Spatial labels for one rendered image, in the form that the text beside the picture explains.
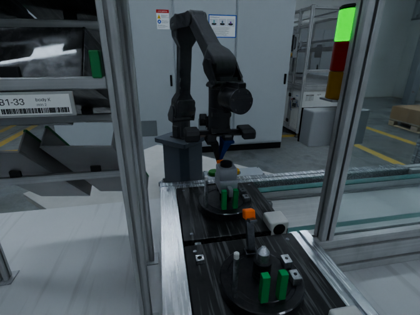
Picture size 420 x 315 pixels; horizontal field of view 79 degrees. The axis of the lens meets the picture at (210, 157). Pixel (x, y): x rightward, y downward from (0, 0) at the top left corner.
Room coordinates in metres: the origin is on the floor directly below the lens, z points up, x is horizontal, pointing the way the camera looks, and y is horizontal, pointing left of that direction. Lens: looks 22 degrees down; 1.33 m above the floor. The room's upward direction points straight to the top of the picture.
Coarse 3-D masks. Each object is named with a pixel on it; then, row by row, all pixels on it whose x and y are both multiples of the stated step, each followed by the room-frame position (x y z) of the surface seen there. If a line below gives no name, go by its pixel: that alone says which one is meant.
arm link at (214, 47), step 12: (192, 12) 0.75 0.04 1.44; (204, 12) 0.77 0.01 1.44; (180, 24) 0.79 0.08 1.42; (192, 24) 0.75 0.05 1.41; (204, 24) 0.73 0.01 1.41; (204, 36) 0.69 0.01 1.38; (204, 48) 0.68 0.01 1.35; (216, 48) 0.66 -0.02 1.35; (216, 60) 0.61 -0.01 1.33; (228, 60) 0.63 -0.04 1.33; (216, 72) 0.61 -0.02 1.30; (228, 72) 0.63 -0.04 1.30
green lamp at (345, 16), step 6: (342, 12) 0.49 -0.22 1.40; (348, 12) 0.48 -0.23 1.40; (342, 18) 0.49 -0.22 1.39; (348, 18) 0.48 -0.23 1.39; (342, 24) 0.48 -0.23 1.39; (348, 24) 0.48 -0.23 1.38; (336, 30) 0.50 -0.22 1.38; (342, 30) 0.48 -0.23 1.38; (348, 30) 0.48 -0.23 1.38; (336, 36) 0.49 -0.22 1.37; (342, 36) 0.48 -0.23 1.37; (348, 36) 0.47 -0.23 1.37
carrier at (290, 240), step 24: (240, 240) 0.44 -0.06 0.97; (264, 240) 0.44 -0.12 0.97; (288, 240) 0.44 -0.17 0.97; (192, 264) 0.37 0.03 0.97; (216, 264) 0.37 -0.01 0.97; (240, 264) 0.35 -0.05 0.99; (264, 264) 0.31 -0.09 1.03; (288, 264) 0.34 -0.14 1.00; (312, 264) 0.37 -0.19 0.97; (192, 288) 0.32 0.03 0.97; (216, 288) 0.32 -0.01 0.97; (240, 288) 0.30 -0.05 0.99; (264, 288) 0.27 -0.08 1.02; (288, 288) 0.30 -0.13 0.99; (312, 288) 0.32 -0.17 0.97; (192, 312) 0.28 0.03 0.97; (216, 312) 0.27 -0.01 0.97; (240, 312) 0.27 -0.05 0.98; (264, 312) 0.26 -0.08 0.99; (288, 312) 0.26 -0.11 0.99; (312, 312) 0.27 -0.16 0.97; (336, 312) 0.26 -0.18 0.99; (360, 312) 0.26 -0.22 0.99
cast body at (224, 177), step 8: (224, 160) 0.59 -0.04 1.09; (216, 168) 0.58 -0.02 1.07; (224, 168) 0.56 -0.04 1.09; (232, 168) 0.56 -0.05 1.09; (216, 176) 0.58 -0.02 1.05; (224, 176) 0.55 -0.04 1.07; (232, 176) 0.55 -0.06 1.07; (216, 184) 0.58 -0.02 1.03; (224, 184) 0.54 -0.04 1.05; (232, 184) 0.55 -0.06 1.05; (232, 192) 0.53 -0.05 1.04
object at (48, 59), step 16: (0, 32) 0.38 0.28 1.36; (16, 32) 0.38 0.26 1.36; (32, 32) 0.38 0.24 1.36; (48, 32) 0.38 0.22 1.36; (64, 32) 0.38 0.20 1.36; (80, 32) 0.38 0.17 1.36; (0, 48) 0.37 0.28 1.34; (16, 48) 0.37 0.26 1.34; (32, 48) 0.37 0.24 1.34; (48, 48) 0.37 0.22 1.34; (64, 48) 0.37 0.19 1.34; (80, 48) 0.37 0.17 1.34; (96, 48) 0.41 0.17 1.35; (0, 64) 0.36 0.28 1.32; (16, 64) 0.36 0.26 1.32; (32, 64) 0.36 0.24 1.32; (48, 64) 0.36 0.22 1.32; (64, 64) 0.36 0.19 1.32; (80, 64) 0.36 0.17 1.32; (80, 96) 0.41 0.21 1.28; (96, 96) 0.41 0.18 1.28; (80, 112) 0.51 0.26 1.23; (96, 112) 0.51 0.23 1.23
